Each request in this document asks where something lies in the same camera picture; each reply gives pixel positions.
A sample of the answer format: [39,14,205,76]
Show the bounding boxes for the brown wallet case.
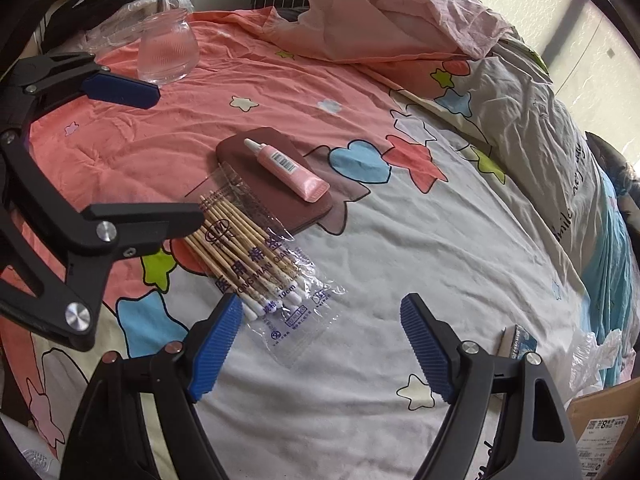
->
[214,126,335,236]

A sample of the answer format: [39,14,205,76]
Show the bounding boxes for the pink crumpled quilt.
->
[239,0,511,63]

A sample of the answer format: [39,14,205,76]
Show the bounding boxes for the pink cream tube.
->
[243,139,330,204]

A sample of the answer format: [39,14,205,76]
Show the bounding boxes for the brown cardboard box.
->
[567,378,639,479]

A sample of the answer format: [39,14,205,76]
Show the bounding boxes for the small blue white box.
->
[497,324,538,360]

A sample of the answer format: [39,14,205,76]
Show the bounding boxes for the patterned pillow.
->
[586,132,639,200]

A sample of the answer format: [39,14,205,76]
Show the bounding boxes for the clear glass jar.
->
[137,9,200,86]

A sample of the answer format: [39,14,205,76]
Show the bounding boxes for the cartoon star bed sheet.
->
[0,6,632,480]

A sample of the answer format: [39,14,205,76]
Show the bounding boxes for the bag of cotton swabs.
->
[183,164,346,366]

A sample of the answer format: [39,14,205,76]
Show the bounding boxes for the white plastic bag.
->
[555,328,623,405]

